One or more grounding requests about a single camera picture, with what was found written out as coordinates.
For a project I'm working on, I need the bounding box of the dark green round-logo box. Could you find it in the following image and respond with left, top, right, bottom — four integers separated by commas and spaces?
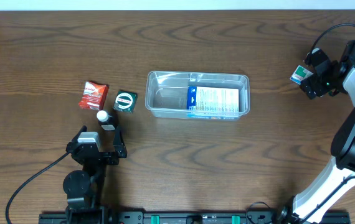
113, 90, 138, 113

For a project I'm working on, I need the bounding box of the blue fever patch box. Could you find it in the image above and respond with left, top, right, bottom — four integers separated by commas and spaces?
187, 86, 239, 119

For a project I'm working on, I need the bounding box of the clear plastic container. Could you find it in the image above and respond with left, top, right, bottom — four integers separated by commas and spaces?
145, 71, 250, 120

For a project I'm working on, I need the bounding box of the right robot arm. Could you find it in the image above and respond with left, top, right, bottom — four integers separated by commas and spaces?
275, 40, 355, 223

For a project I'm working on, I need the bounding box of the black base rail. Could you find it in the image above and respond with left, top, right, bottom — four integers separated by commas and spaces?
39, 210, 351, 224

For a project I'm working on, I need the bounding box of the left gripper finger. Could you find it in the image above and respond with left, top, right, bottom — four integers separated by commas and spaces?
71, 125, 87, 142
113, 126, 125, 148

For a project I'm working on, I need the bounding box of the brown bottle white cap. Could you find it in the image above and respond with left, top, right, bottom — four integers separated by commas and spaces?
97, 110, 118, 131

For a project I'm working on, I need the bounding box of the red medicine box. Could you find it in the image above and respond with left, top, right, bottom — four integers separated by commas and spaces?
78, 81, 109, 111

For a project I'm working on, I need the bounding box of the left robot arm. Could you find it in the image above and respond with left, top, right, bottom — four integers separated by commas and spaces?
63, 126, 127, 210

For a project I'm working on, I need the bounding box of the white green medicine box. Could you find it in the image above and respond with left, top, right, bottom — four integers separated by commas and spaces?
290, 65, 313, 85

